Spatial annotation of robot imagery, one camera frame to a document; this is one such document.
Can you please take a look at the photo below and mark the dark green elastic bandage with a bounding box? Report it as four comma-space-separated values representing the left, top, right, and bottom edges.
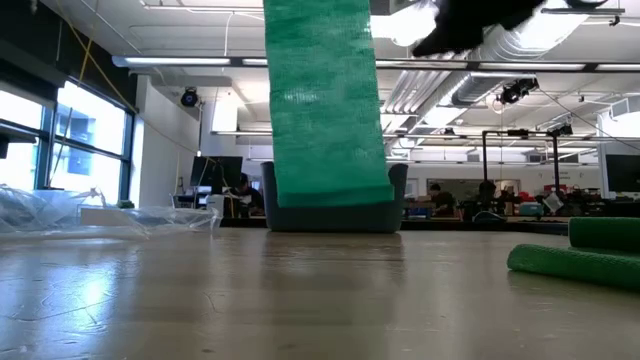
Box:
506, 216, 640, 292

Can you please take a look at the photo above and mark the clear plastic bag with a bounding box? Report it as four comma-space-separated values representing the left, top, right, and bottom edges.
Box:
0, 183, 221, 242

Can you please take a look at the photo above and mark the black metal stand frame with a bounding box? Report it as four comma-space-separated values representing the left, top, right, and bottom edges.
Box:
481, 128, 564, 201

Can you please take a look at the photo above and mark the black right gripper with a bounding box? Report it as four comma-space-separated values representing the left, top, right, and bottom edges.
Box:
410, 0, 547, 58

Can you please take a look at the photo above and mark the black ceiling camera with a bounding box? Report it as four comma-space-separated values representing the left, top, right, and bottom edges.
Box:
497, 77, 541, 106

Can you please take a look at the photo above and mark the black metal table frame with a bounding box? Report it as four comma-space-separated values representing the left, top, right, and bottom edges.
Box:
219, 215, 571, 236

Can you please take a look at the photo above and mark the black computer monitor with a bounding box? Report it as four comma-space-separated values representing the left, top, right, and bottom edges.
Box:
604, 153, 640, 194
189, 155, 244, 189

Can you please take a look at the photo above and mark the window with dark frame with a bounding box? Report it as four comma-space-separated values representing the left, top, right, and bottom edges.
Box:
0, 79, 136, 206

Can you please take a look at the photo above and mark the black round spotlight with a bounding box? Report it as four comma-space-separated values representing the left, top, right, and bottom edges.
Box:
179, 88, 201, 109

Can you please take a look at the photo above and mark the long ceiling light strip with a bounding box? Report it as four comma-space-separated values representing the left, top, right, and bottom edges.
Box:
112, 55, 640, 72

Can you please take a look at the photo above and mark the teal plastic bin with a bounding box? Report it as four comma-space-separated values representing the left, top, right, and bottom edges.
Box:
259, 160, 409, 234

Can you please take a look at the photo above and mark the teal elastic bandage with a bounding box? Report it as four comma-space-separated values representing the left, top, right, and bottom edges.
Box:
263, 0, 395, 209

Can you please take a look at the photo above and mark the silver ventilation duct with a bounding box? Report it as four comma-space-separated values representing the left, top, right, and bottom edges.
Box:
382, 22, 539, 116

